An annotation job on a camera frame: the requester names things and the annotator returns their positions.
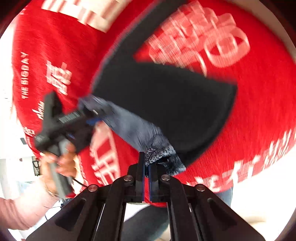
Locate black pants with patterned waistband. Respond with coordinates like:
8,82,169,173
78,1,237,175

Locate person's left hand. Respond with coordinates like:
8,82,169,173
41,142,77,195

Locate red blanket with white characters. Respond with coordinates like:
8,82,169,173
12,1,295,192

